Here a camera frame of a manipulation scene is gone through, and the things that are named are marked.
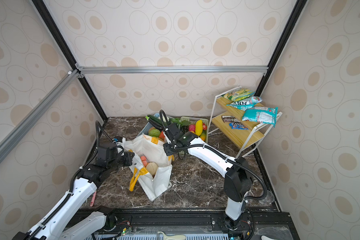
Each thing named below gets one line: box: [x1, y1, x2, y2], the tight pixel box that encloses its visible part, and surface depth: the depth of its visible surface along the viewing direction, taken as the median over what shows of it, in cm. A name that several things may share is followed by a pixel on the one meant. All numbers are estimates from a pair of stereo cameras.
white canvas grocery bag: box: [124, 134, 174, 202], surface depth 85 cm
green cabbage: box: [148, 128, 161, 138], surface depth 102 cm
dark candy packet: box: [221, 115, 240, 123], surface depth 98 cm
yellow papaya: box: [195, 119, 203, 137], surface depth 107 cm
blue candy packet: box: [229, 121, 249, 130], surface depth 94 cm
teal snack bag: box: [242, 106, 279, 128], surface depth 73 cm
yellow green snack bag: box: [222, 88, 256, 102], surface depth 79 cm
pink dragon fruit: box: [188, 124, 196, 132], surface depth 108 cm
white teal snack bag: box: [226, 96, 263, 111], surface depth 77 cm
